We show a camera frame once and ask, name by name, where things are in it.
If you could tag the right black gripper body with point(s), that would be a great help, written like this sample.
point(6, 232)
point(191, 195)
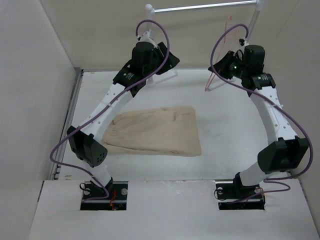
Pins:
point(232, 66)

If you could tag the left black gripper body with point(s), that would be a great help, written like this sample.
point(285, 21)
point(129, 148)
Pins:
point(158, 56)

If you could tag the beige trousers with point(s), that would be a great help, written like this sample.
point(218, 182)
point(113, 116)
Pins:
point(166, 131)

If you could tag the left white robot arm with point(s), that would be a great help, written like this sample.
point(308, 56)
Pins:
point(86, 142)

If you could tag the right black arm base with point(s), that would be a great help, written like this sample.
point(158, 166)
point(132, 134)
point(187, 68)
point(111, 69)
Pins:
point(247, 198)

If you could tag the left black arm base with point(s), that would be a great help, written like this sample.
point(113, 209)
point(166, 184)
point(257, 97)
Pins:
point(95, 199)

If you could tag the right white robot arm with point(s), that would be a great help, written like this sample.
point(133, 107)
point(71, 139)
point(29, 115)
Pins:
point(285, 149)

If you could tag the white clothes rack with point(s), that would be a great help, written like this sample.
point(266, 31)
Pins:
point(194, 29)

